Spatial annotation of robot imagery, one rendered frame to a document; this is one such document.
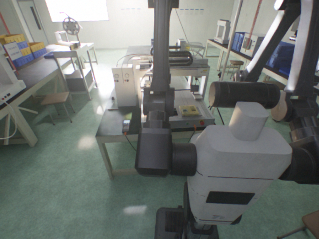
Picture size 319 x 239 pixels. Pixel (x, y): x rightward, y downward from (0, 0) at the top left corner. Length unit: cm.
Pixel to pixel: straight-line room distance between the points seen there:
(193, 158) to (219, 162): 6
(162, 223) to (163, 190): 51
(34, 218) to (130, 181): 103
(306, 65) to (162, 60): 43
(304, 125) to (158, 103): 43
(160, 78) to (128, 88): 132
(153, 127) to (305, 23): 54
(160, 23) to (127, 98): 141
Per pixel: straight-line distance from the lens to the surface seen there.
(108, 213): 193
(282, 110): 62
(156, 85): 49
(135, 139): 152
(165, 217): 157
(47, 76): 351
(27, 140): 298
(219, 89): 41
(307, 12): 68
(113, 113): 182
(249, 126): 39
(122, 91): 182
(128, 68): 171
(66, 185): 228
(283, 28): 79
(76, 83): 387
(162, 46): 50
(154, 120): 43
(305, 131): 59
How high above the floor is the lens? 173
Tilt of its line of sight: 36 degrees down
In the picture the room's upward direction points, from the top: straight up
